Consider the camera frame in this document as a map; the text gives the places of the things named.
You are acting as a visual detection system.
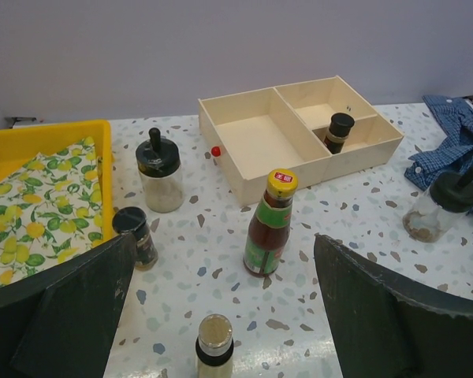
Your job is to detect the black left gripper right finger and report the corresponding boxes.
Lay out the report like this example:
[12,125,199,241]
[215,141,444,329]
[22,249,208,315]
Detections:
[314,235,473,377]

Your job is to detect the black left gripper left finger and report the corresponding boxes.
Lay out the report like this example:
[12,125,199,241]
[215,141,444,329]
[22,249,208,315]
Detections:
[0,234,136,377]

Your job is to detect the small dark spice jar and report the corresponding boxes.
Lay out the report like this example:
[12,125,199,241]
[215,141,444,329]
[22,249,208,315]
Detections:
[112,206,158,270]

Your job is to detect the sauce bottle green label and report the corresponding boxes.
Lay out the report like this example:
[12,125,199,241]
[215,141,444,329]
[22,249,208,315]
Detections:
[243,169,298,276]

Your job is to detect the spice jar black lid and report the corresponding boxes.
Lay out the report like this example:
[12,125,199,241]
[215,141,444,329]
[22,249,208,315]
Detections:
[324,113,355,154]

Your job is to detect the lemon print cloth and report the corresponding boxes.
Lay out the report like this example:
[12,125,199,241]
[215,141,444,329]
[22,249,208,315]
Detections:
[0,136,103,287]

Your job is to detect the glass shaker jar brown residue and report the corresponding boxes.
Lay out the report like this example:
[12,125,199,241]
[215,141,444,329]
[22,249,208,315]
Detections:
[402,166,473,243]

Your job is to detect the small yellow oil bottle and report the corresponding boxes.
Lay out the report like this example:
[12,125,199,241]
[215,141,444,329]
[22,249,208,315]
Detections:
[196,313,234,378]

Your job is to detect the yellow plastic tray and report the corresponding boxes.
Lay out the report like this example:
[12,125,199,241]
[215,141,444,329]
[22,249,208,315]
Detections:
[0,120,113,243]

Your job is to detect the glass shaker jar white powder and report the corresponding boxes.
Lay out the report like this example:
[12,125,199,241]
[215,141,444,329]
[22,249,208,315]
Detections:
[136,128,184,213]

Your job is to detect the beige wooden divided box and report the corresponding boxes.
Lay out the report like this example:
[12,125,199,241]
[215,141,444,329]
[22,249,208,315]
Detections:
[199,76,404,206]

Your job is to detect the blue checked shirt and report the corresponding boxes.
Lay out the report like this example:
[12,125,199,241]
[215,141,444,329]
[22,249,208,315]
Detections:
[404,95,473,191]

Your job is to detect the small red cap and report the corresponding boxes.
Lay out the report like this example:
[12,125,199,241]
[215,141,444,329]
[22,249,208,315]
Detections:
[210,146,221,158]

